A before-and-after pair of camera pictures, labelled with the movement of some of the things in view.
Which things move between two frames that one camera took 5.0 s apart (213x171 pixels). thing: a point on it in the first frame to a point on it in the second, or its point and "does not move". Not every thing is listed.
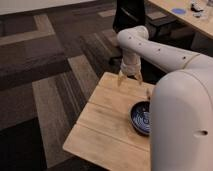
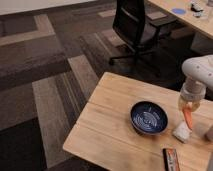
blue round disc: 179,11 does not move
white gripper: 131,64 to 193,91
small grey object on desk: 197,14 does not move
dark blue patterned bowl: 140,116 does not move
